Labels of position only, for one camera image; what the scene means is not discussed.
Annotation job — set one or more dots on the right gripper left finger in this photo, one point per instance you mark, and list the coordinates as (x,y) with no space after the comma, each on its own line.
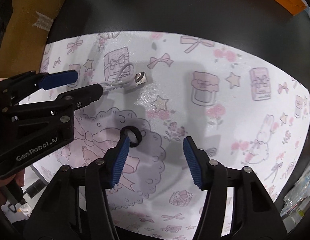
(115,159)

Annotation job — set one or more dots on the white pink patterned mat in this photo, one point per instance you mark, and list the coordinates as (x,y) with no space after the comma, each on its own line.
(239,109)

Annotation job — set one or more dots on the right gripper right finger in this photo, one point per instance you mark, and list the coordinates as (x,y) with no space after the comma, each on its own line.
(197,161)

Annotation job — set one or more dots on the brown cardboard box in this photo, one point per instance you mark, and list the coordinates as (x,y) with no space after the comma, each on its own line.
(26,35)

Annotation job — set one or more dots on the person left hand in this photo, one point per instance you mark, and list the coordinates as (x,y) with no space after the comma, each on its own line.
(18,178)

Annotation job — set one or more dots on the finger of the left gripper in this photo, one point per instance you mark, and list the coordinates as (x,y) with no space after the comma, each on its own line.
(59,79)

